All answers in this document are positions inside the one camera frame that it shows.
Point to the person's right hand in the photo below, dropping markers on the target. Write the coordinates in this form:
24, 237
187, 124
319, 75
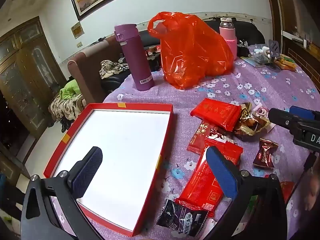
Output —
313, 192

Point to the black leather sofa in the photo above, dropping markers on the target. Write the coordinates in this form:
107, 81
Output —
250, 30

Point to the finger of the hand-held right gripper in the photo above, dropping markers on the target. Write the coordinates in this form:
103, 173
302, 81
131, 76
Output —
281, 117
301, 112

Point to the small black bag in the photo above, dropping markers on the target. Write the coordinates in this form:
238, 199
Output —
242, 48

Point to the gold foil snack packet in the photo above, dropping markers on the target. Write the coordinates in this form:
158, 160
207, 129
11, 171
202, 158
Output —
246, 110

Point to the yellow packets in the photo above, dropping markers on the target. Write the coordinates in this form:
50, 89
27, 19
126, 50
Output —
287, 63

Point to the small red packet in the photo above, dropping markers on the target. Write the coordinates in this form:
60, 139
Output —
287, 190

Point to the wall socket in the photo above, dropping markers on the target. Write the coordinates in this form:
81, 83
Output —
79, 44

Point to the wooden cabinet with glass doors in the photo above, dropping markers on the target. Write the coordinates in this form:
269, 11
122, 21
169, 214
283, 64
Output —
30, 67

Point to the checked cloth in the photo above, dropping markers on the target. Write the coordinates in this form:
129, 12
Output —
110, 68

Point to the clear gold-edged snack packet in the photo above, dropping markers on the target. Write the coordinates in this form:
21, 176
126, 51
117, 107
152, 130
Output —
252, 128

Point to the yellow wall plaque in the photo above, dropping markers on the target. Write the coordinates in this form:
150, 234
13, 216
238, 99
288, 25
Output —
77, 29

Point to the large red snack packet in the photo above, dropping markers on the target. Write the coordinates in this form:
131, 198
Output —
200, 190

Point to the purple thermos flask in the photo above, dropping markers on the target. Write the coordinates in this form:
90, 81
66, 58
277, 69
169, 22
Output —
136, 60

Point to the red box with white inside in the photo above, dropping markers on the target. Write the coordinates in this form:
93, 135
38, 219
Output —
120, 150

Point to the bright red snack packet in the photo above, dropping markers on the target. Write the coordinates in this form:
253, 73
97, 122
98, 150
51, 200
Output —
215, 113

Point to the red snack packet white drawing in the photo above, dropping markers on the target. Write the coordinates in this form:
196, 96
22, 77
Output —
231, 152

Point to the light blue booklet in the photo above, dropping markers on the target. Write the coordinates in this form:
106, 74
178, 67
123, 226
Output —
253, 62

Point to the green blanket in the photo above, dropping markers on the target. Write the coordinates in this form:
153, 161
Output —
68, 90

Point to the clear bag of white items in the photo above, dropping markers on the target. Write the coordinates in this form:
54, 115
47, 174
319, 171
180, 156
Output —
262, 51

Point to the dark red candy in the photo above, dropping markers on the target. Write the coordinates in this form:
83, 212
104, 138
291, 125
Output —
266, 152

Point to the pink candy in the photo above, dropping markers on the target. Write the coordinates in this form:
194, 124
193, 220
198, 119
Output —
260, 110

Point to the bottle with pink sleeve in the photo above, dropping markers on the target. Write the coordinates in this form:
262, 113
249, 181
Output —
228, 38

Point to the orange-red plastic bag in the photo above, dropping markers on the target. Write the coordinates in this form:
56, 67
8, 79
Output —
195, 50

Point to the black snack packet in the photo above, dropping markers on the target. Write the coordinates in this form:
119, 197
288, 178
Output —
181, 217

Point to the dark red gold-lettered snack packet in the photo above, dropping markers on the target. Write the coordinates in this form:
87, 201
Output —
198, 138

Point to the purple floral tablecloth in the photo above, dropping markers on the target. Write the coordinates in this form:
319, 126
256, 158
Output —
250, 87

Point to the brown sofa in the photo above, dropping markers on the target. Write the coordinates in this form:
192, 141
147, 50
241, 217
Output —
85, 67

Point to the wooden sideboard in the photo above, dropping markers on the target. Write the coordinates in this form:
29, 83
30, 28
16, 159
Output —
302, 55

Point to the beige patterned blanket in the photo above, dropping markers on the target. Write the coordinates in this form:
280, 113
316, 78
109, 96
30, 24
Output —
65, 107

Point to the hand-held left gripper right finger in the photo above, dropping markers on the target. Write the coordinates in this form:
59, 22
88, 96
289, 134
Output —
222, 173

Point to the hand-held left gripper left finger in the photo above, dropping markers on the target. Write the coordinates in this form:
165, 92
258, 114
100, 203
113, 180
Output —
87, 172

